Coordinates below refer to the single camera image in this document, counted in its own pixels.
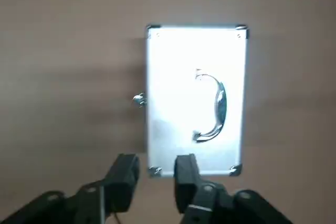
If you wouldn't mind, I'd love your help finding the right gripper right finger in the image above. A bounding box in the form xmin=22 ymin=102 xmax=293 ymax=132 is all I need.
xmin=174 ymin=153 xmax=295 ymax=224

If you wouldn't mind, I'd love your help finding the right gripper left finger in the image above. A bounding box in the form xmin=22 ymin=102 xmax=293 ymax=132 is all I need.
xmin=0 ymin=153 xmax=141 ymax=224

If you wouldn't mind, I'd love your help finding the aluminium medical kit case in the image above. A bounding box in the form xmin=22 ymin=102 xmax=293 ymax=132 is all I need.
xmin=132 ymin=23 xmax=249 ymax=179

